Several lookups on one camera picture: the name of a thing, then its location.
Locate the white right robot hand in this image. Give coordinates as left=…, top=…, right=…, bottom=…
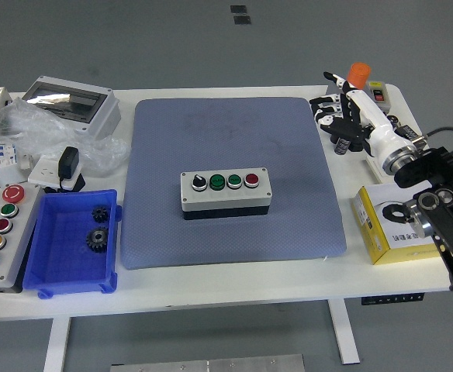
left=309, top=71, right=416, bottom=164

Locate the grey four-button control box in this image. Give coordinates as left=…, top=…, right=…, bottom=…
left=179, top=167, right=272, bottom=222

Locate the black desk control panel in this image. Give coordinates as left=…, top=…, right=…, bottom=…
left=361, top=293, right=425, bottom=306

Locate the grey five-button control box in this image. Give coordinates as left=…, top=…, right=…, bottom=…
left=0, top=184, right=45, bottom=295

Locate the orange cylinder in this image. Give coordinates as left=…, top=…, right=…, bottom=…
left=346, top=62, right=372, bottom=91

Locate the yellow and white carton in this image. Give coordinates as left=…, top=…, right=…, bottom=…
left=351, top=184, right=451, bottom=266

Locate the white table leg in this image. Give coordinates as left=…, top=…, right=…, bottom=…
left=43, top=316, right=72, bottom=372
left=326, top=298, right=361, bottom=365

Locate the blue-grey table mat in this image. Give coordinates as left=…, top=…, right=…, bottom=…
left=119, top=96, right=348, bottom=270

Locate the small black bevel gear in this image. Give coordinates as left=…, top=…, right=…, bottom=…
left=91, top=205, right=109, bottom=224

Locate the grey metal plate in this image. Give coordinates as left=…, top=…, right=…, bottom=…
left=109, top=353, right=305, bottom=372

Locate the large black bevel gear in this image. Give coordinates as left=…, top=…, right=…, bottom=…
left=85, top=226, right=110, bottom=253

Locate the black power adapter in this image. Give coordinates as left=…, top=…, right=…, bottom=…
left=57, top=146, right=81, bottom=181

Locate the clear plastic bag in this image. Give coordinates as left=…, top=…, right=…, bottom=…
left=0, top=96, right=130, bottom=174

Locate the blue plastic bin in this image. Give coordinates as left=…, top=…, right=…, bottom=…
left=22, top=188, right=123, bottom=299

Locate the white blue circuit breaker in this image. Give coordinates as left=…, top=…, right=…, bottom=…
left=0, top=142, right=20, bottom=181

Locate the grey switch box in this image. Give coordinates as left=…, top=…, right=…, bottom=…
left=324, top=79, right=391, bottom=117

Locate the white wall switch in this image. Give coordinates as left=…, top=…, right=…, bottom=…
left=365, top=154, right=390, bottom=183

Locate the grey enclosure with clear lid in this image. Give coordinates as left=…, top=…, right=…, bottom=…
left=20, top=75, right=122, bottom=141

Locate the white wall socket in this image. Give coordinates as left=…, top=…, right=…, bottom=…
left=27, top=154, right=83, bottom=191

